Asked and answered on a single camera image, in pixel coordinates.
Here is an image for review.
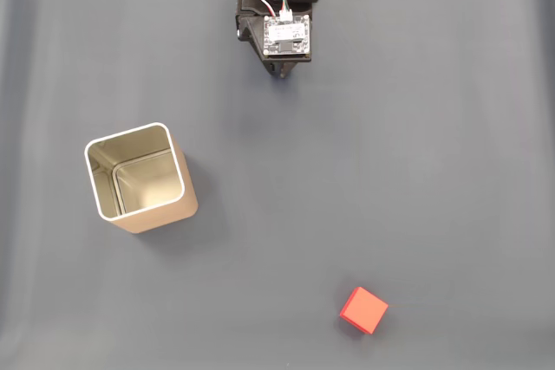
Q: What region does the red cube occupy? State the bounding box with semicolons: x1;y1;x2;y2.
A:
338;286;389;335

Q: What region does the beige square metal container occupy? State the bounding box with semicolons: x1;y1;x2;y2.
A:
83;121;199;236

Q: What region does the dark grey table mat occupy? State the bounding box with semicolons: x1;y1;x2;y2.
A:
0;0;555;370

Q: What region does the camera board with black mount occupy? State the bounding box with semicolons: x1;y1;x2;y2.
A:
259;13;314;62

